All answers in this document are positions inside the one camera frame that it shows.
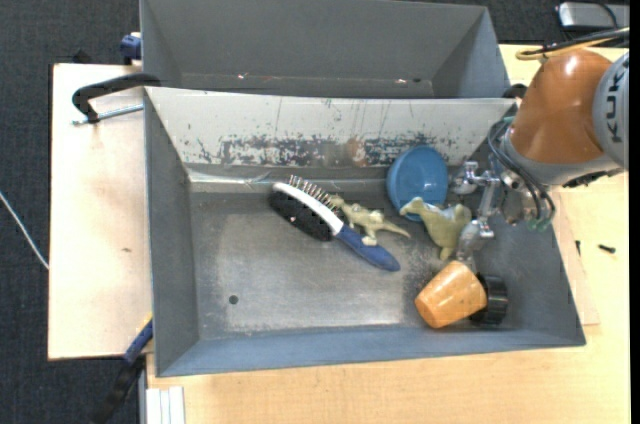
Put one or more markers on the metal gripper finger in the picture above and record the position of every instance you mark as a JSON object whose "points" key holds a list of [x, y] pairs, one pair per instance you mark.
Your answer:
{"points": [[472, 179], [472, 237]]}

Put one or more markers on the large green toy dinosaur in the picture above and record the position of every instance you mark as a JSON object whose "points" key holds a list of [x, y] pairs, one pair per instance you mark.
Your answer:
{"points": [[442, 224]]}

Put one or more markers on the blue bowl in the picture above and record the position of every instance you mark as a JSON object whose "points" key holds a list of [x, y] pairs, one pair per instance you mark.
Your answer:
{"points": [[415, 177]]}

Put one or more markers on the orange cup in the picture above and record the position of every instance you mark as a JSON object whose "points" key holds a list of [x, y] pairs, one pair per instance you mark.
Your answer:
{"points": [[450, 297]]}

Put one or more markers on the small black screw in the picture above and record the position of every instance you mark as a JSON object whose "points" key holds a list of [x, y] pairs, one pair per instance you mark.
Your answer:
{"points": [[607, 248]]}

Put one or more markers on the small green toy dinosaur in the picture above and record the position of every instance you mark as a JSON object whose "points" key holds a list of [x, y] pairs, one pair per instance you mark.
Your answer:
{"points": [[365, 219]]}

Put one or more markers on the blue white black hairbrush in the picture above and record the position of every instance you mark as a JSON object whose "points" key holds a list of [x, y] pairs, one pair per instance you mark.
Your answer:
{"points": [[305, 212]]}

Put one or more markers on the grey metal bin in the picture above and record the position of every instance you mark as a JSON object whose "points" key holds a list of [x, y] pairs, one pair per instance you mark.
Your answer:
{"points": [[300, 292]]}

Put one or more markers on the pale wood flat board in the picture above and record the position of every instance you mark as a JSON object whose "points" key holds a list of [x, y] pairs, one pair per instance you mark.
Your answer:
{"points": [[95, 222]]}

